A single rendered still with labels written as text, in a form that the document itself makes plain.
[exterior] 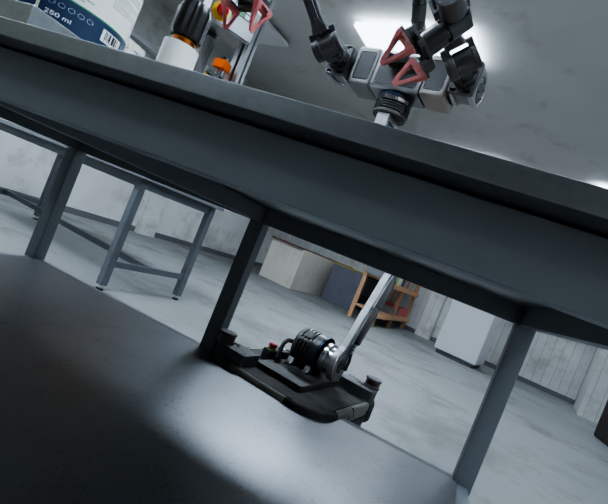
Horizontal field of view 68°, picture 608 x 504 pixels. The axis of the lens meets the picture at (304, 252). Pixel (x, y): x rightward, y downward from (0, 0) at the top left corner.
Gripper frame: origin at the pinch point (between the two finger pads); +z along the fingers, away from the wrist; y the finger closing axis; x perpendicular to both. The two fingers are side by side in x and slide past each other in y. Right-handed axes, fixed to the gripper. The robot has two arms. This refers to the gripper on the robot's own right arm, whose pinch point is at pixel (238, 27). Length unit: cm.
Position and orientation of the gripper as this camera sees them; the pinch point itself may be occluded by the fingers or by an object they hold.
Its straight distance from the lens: 139.1
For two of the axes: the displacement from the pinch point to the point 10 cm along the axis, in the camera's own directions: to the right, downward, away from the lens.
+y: 8.1, 3.2, -5.0
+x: 4.7, 1.7, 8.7
